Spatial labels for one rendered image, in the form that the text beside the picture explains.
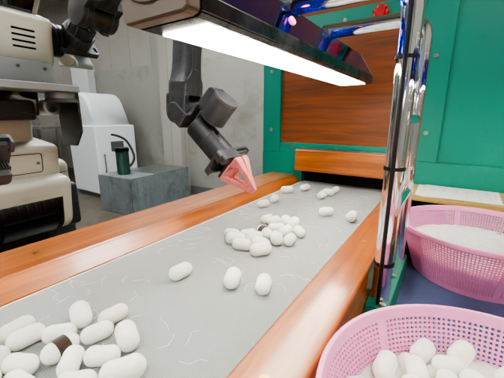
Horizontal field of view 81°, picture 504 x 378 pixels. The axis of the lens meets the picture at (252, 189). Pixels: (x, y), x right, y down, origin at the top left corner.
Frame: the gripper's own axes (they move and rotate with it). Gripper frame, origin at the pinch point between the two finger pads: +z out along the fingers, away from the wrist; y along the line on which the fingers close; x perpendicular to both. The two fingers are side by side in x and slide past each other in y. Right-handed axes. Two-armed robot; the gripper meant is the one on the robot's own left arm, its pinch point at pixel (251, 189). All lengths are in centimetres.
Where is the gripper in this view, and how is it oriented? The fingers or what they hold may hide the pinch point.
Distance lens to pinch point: 62.8
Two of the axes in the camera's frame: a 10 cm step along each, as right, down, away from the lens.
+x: -5.4, 6.5, 5.4
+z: 6.3, 7.4, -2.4
